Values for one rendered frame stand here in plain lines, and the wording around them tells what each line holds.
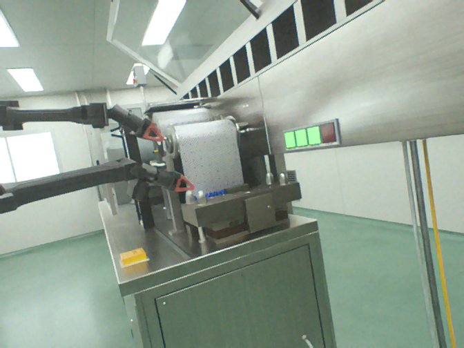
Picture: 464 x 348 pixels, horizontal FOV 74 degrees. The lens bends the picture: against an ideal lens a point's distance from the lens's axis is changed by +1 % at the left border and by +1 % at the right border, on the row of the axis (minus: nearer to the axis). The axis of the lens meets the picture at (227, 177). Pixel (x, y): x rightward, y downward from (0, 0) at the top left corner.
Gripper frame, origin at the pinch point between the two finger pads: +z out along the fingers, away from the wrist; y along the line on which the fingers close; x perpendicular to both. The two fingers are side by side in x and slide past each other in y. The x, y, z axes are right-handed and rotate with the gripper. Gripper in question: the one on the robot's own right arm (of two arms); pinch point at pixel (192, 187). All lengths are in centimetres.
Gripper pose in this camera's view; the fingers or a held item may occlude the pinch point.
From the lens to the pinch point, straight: 114.5
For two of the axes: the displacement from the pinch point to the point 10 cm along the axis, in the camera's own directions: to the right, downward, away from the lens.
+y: 4.1, 0.2, -9.1
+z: 8.7, 3.1, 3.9
